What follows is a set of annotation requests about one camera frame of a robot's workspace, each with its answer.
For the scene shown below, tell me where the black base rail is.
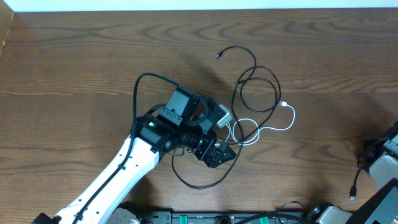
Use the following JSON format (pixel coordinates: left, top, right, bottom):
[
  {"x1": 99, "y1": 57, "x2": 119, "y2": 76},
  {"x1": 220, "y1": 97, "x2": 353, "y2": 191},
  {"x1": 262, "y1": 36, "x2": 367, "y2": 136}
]
[{"x1": 105, "y1": 202, "x2": 315, "y2": 224}]

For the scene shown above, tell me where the black usb cable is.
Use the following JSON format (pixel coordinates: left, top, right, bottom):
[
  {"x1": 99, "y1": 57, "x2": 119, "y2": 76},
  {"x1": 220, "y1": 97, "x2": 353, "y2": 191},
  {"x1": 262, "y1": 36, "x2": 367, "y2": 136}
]
[{"x1": 170, "y1": 45, "x2": 282, "y2": 190}]

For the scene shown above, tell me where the cardboard box edge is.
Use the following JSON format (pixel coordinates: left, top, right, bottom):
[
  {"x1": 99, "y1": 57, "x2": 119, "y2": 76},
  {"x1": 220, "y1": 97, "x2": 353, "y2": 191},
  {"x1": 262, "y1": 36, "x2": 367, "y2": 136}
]
[{"x1": 0, "y1": 0, "x2": 14, "y2": 55}]

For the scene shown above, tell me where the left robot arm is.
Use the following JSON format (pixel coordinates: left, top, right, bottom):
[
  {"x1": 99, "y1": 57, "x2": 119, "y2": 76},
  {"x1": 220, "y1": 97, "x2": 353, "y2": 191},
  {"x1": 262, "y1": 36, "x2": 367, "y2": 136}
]
[{"x1": 34, "y1": 87, "x2": 236, "y2": 223}]

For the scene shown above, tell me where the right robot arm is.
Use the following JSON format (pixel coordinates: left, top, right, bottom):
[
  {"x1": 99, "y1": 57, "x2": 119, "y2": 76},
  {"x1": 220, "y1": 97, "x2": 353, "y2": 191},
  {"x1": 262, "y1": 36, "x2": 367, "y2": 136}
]
[{"x1": 306, "y1": 123, "x2": 397, "y2": 224}]

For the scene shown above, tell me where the white usb cable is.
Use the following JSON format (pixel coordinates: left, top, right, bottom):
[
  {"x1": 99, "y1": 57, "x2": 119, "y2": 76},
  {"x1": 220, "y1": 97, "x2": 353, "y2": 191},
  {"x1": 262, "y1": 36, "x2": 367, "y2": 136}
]
[{"x1": 214, "y1": 100, "x2": 296, "y2": 147}]

